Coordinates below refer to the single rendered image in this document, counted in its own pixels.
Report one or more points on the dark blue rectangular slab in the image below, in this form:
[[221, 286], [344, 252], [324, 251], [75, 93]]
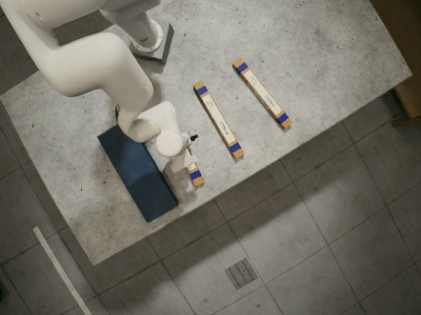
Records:
[[138, 171]]

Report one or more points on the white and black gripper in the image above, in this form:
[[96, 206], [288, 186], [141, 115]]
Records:
[[192, 138]]

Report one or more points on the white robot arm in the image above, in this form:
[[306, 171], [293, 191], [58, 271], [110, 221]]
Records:
[[103, 61]]

